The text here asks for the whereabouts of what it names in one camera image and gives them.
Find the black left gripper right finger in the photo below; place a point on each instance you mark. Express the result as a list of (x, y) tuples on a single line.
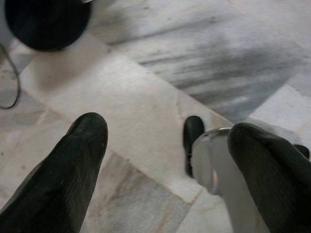
[(274, 179)]

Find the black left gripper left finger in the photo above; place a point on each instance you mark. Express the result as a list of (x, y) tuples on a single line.
[(60, 174)]

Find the dark round container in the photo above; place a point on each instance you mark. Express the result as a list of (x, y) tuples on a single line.
[(48, 21)]

